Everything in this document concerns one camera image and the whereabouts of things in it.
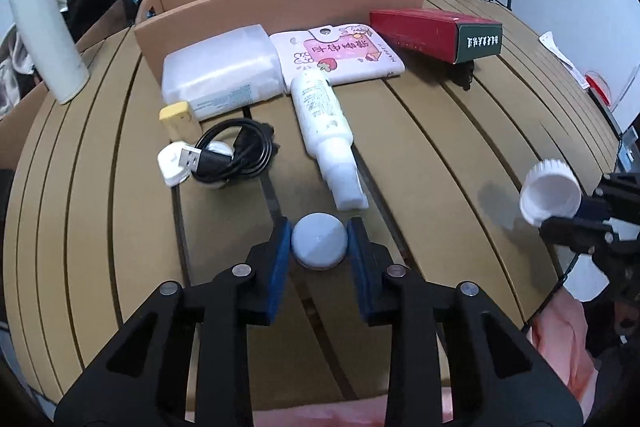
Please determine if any white jar lid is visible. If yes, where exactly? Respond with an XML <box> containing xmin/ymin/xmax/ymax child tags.
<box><xmin>520</xmin><ymin>159</ymin><xmax>582</xmax><ymax>228</ymax></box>

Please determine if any small white round jar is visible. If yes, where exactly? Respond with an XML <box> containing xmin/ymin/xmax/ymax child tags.
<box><xmin>292</xmin><ymin>212</ymin><xmax>348</xmax><ymax>271</ymax></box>

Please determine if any red and green box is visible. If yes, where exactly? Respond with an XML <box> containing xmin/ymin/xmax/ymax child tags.
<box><xmin>369</xmin><ymin>9</ymin><xmax>503</xmax><ymax>64</ymax></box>

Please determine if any black usb cable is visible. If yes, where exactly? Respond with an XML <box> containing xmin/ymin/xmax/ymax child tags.
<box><xmin>191</xmin><ymin>117</ymin><xmax>279</xmax><ymax>188</ymax></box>

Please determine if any yellow eraser block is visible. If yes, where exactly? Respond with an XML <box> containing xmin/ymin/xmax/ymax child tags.
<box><xmin>158</xmin><ymin>101</ymin><xmax>202</xmax><ymax>144</ymax></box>

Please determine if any white spray bottle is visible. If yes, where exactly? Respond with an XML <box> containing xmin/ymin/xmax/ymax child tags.
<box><xmin>290</xmin><ymin>72</ymin><xmax>369</xmax><ymax>211</ymax></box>

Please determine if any pink cartoon tissue pack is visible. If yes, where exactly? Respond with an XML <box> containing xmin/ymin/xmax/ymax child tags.
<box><xmin>270</xmin><ymin>24</ymin><xmax>405</xmax><ymax>92</ymax></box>

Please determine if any white wet wipes pack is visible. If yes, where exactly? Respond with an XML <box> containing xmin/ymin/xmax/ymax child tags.
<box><xmin>162</xmin><ymin>25</ymin><xmax>284</xmax><ymax>120</ymax></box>

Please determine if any black hair clip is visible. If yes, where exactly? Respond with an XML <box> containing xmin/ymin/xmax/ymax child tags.
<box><xmin>446</xmin><ymin>61</ymin><xmax>475</xmax><ymax>91</ymax></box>

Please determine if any white charger plug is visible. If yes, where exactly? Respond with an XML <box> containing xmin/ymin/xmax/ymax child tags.
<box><xmin>157</xmin><ymin>141</ymin><xmax>201</xmax><ymax>187</ymax></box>

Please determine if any pink clothing of person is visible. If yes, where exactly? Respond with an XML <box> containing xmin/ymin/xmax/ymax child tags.
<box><xmin>527</xmin><ymin>287</ymin><xmax>599</xmax><ymax>419</ymax></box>

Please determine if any white paper sheet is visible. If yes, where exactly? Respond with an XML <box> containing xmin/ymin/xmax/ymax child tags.
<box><xmin>538</xmin><ymin>31</ymin><xmax>589</xmax><ymax>90</ymax></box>

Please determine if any white thermos bottle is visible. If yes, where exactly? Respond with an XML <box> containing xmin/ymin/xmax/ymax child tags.
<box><xmin>9</xmin><ymin>0</ymin><xmax>89</xmax><ymax>104</ymax></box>

